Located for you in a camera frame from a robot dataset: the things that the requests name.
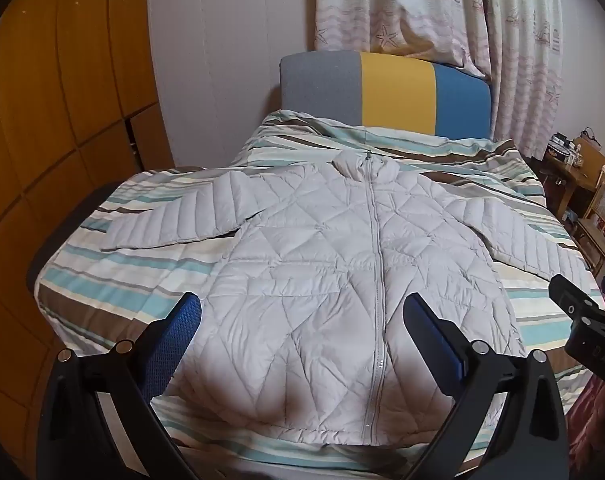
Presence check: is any pink cloth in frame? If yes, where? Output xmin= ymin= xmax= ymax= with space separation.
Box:
xmin=565 ymin=275 xmax=605 ymax=461

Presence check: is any wooden desk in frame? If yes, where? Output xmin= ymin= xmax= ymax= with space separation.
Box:
xmin=540 ymin=147 xmax=591 ymax=221

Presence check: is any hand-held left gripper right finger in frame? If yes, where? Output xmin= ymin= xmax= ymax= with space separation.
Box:
xmin=403 ymin=294 xmax=568 ymax=480

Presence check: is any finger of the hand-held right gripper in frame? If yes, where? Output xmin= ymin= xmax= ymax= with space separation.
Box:
xmin=549 ymin=273 xmax=605 ymax=322

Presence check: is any desk clutter pile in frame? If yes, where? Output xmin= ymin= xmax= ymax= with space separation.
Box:
xmin=547 ymin=132 xmax=582 ymax=162

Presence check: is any wooden wardrobe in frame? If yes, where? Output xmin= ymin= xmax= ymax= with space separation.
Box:
xmin=0 ymin=0 xmax=176 ymax=411

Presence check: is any striped blanket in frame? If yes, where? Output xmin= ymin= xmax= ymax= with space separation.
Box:
xmin=35 ymin=109 xmax=605 ymax=476

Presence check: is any light grey quilted jacket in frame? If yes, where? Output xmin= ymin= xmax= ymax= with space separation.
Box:
xmin=101 ymin=150 xmax=591 ymax=447

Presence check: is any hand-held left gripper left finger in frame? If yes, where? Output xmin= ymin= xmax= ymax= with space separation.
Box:
xmin=36 ymin=291 xmax=203 ymax=480

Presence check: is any ship print curtain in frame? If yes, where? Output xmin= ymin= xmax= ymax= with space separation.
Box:
xmin=313 ymin=0 xmax=491 ymax=78
xmin=475 ymin=0 xmax=586 ymax=158

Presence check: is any wooden chair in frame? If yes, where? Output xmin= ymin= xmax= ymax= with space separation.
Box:
xmin=573 ymin=136 xmax=605 ymax=263

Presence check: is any grey yellow blue headboard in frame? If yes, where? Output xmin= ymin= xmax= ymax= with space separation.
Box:
xmin=279 ymin=51 xmax=493 ymax=140

